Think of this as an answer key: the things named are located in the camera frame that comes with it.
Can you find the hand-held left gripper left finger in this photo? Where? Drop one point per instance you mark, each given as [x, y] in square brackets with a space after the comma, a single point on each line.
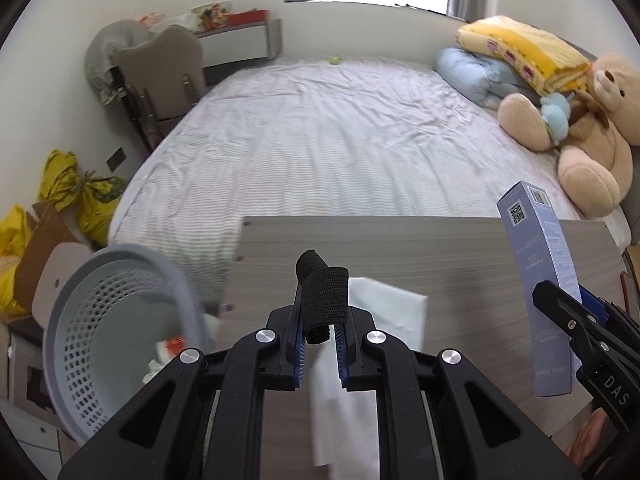
[298, 355]

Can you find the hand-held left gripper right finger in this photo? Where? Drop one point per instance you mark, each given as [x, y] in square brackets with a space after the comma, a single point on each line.
[341, 355]

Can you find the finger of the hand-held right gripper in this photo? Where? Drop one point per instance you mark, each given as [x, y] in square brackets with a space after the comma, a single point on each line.
[557, 310]
[597, 305]

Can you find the purple cardboard box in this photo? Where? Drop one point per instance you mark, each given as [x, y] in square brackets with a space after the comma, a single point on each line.
[545, 285]

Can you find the grey perforated plastic basket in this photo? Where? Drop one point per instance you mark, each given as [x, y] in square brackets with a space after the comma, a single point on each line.
[100, 320]

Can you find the person's right hand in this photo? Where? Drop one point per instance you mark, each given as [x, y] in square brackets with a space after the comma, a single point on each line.
[590, 440]

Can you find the white cloth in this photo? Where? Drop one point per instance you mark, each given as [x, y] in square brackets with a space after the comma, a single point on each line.
[385, 310]

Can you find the large beige teddy bear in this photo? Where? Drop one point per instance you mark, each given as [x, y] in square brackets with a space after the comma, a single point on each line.
[595, 160]

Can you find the small blue plush toy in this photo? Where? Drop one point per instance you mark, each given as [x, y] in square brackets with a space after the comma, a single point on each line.
[555, 115]

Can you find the light blue pillow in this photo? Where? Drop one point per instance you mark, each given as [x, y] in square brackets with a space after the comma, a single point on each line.
[475, 75]

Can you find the printed yellow tied bag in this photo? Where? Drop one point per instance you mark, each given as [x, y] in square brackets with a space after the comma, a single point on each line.
[97, 205]

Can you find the beige round board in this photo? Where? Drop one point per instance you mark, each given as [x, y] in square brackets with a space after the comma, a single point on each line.
[55, 275]

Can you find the folded yellow blanket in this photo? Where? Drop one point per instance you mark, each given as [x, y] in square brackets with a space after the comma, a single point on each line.
[520, 45]

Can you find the white box with black mark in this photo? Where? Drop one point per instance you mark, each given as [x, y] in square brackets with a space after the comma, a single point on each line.
[30, 365]

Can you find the white cabinet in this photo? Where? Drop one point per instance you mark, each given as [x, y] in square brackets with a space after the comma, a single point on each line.
[25, 435]

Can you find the plain yellow plastic bag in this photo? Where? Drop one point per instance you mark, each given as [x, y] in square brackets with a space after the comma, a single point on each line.
[57, 175]

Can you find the beige chair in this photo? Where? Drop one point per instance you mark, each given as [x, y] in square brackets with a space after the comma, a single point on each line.
[165, 70]

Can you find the grey and white shelf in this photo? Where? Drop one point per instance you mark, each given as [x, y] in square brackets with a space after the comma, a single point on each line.
[235, 42]

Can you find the red box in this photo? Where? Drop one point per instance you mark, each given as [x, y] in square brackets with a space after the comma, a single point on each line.
[250, 16]

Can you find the colourful printed box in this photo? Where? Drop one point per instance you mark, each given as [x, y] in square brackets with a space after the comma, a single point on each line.
[212, 14]

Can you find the grey garment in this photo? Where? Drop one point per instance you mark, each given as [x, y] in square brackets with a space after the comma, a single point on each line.
[105, 55]

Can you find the dark wall socket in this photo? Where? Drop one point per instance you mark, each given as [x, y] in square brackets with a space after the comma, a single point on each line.
[116, 159]

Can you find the black metal frame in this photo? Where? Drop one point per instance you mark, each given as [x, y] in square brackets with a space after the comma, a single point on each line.
[140, 115]

